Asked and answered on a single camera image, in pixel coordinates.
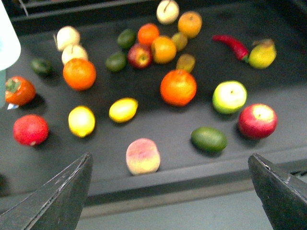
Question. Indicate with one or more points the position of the orange persimmon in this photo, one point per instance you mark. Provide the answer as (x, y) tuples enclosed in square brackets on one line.
[(19, 91)]

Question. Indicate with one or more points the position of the yellow lemon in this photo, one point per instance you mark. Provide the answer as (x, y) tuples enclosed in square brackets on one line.
[(123, 110), (81, 121)]

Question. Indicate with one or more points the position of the white price label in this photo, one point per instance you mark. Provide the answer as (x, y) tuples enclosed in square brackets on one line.
[(12, 106)]

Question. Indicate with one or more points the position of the small orange mandarin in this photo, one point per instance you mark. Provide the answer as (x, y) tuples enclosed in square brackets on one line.
[(147, 34)]

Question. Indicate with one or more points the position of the yellow pear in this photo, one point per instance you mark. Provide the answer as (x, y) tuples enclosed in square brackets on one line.
[(263, 53)]

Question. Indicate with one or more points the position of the red chili pepper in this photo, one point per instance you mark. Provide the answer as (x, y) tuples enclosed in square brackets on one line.
[(239, 50)]

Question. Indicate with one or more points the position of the red apple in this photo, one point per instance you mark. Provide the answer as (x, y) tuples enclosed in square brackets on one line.
[(139, 56), (257, 121)]

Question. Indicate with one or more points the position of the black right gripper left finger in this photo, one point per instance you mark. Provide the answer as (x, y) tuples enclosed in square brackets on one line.
[(57, 205)]

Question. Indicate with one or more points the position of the red pomegranate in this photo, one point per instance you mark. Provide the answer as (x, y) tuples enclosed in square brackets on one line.
[(30, 130)]

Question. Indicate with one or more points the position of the dark green avocado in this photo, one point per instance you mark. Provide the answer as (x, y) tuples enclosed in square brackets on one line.
[(41, 67)]

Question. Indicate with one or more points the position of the pink peach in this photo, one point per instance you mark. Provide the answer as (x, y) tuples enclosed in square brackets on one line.
[(142, 157)]

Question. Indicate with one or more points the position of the white pear far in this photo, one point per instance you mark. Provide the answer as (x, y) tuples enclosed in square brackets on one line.
[(167, 11)]

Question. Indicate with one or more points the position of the white onion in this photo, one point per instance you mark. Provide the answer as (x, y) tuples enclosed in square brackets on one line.
[(66, 36)]

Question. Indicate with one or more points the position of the red apple front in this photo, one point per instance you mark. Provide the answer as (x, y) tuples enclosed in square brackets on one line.
[(257, 121)]

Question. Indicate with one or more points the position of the front fruit shelf tray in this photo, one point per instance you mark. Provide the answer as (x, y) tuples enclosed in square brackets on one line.
[(282, 86)]

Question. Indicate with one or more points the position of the brown kiwi upper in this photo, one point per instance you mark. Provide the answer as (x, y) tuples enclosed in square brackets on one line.
[(180, 41)]

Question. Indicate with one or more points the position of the green lime upper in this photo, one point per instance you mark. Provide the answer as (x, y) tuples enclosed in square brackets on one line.
[(126, 39)]

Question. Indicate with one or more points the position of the orange at bottom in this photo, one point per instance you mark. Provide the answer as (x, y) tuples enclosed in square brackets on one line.
[(178, 87)]

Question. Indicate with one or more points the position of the green lime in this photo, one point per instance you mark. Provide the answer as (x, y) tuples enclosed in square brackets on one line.
[(126, 39), (116, 62)]

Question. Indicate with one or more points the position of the green avocado front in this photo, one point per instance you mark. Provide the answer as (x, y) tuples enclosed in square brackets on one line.
[(209, 139)]

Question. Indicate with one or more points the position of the light blue shopping basket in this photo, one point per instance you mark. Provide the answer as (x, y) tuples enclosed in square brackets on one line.
[(10, 49)]

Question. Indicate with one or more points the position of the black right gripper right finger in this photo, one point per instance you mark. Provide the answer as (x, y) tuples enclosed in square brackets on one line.
[(283, 196)]

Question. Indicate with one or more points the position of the large orange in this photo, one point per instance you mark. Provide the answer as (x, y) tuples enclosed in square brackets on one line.
[(79, 74)]

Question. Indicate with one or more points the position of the yellow orange fruit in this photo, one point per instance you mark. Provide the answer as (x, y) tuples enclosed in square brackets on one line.
[(163, 50), (190, 24)]

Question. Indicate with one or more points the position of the white pear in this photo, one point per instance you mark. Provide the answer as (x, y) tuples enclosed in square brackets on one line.
[(73, 51), (167, 11)]

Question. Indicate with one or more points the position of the green apple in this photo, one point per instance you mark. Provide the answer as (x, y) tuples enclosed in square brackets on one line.
[(229, 97)]

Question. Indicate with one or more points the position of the brown kiwi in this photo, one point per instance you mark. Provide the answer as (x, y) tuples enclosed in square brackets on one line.
[(186, 62), (180, 41)]

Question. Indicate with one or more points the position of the yellow orange fruit upper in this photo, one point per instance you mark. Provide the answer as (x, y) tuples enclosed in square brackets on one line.
[(190, 24)]

